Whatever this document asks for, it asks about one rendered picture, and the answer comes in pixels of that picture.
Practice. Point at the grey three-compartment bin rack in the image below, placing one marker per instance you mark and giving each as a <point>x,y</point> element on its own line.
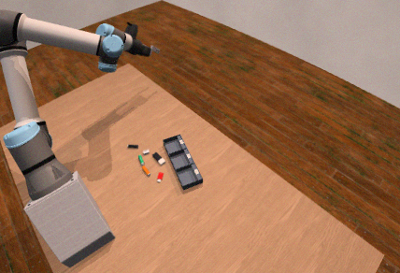
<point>183,162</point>

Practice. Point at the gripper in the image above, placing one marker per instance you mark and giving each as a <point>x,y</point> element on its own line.
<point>134,46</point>

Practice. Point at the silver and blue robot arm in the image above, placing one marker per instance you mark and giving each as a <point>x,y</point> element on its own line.
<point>29,148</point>

